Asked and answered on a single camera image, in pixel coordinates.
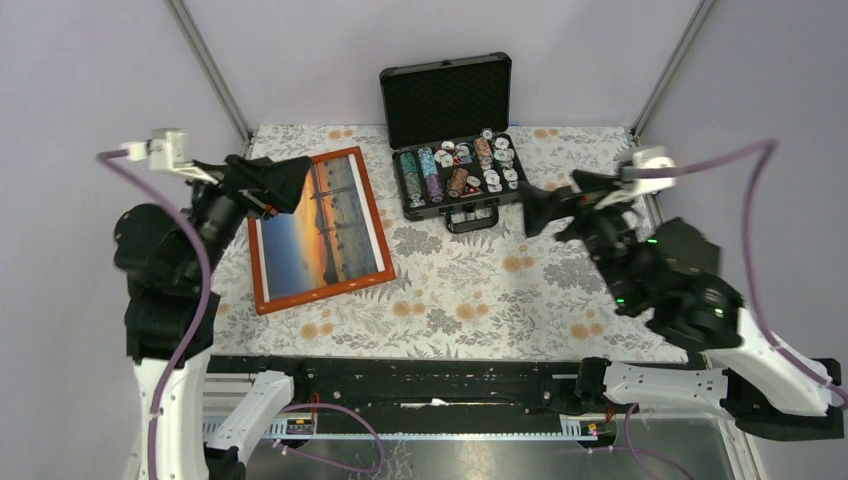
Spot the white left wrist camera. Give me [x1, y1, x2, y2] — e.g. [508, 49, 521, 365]
[119, 128, 218, 184]

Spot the blue poker chip stack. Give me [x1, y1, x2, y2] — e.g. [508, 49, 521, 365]
[417, 147, 438, 179]

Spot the black poker chip case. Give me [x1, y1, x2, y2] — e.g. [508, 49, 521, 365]
[379, 52, 526, 234]

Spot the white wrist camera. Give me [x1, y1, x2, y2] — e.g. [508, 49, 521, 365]
[595, 146, 678, 210]
[119, 128, 218, 184]

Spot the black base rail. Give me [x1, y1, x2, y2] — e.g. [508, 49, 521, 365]
[198, 354, 637, 439]

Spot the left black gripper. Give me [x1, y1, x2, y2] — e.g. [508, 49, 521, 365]
[178, 151, 313, 283]

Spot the pink poker chip stack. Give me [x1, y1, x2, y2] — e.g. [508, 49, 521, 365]
[473, 137, 493, 165]

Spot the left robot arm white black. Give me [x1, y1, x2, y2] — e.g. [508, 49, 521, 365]
[113, 155, 314, 479]

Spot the purple poker chip stack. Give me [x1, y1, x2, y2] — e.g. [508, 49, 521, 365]
[425, 174, 445, 203]

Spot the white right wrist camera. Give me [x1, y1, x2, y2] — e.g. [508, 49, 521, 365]
[595, 146, 678, 210]

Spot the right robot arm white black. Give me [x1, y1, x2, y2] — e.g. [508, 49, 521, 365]
[517, 171, 845, 442]

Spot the orange wooden picture frame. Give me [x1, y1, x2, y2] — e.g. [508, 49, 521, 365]
[246, 146, 397, 317]

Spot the green poker chip stack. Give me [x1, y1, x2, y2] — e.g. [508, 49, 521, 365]
[399, 152, 423, 206]

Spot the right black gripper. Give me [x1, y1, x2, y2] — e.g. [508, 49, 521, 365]
[509, 169, 639, 310]

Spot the brown poker chip stack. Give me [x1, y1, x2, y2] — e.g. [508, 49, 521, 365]
[447, 167, 469, 198]

